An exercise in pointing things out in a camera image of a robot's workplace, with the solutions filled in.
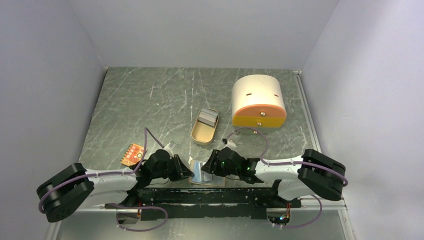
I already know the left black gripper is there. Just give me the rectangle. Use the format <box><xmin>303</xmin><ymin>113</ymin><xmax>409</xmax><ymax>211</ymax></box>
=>
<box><xmin>151</xmin><ymin>153</ymin><xmax>195</xmax><ymax>181</ymax></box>

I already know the tan card holder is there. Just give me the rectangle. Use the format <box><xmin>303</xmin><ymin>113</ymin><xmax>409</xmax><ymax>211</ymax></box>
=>
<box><xmin>188</xmin><ymin>160</ymin><xmax>225</xmax><ymax>187</ymax></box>

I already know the tan oval tray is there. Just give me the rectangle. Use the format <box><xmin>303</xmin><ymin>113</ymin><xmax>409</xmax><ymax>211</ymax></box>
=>
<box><xmin>191</xmin><ymin>115</ymin><xmax>220</xmax><ymax>146</ymax></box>

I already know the grey credit card stack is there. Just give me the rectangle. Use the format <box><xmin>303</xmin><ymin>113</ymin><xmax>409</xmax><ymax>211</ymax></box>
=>
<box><xmin>197</xmin><ymin>108</ymin><xmax>219</xmax><ymax>128</ymax></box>

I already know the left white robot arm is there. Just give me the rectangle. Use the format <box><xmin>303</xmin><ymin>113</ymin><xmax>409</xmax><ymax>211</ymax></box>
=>
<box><xmin>36</xmin><ymin>149</ymin><xmax>194</xmax><ymax>223</ymax></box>

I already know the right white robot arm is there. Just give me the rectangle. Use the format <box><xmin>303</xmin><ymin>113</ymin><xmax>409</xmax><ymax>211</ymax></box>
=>
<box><xmin>201</xmin><ymin>147</ymin><xmax>348</xmax><ymax>207</ymax></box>

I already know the orange patterned card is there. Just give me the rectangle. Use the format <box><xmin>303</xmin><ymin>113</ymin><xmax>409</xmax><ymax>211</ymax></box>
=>
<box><xmin>120</xmin><ymin>143</ymin><xmax>145</xmax><ymax>167</ymax></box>

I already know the cream orange drawer box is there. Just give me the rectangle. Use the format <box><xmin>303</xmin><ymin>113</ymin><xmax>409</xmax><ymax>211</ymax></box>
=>
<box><xmin>231</xmin><ymin>74</ymin><xmax>287</xmax><ymax>134</ymax></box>

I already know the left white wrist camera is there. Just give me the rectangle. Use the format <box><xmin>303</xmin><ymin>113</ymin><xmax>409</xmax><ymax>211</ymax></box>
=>
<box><xmin>163</xmin><ymin>141</ymin><xmax>177</xmax><ymax>156</ymax></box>

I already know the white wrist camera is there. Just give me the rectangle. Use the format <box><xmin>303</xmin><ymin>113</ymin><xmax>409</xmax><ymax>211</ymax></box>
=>
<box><xmin>163</xmin><ymin>141</ymin><xmax>177</xmax><ymax>156</ymax></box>
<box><xmin>222</xmin><ymin>138</ymin><xmax>237</xmax><ymax>151</ymax></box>

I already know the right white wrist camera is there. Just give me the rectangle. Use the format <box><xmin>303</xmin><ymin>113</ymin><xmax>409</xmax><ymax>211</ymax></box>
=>
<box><xmin>222</xmin><ymin>138</ymin><xmax>237</xmax><ymax>151</ymax></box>

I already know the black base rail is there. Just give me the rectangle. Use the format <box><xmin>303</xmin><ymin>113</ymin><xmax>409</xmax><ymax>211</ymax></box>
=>
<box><xmin>119</xmin><ymin>181</ymin><xmax>302</xmax><ymax>220</ymax></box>

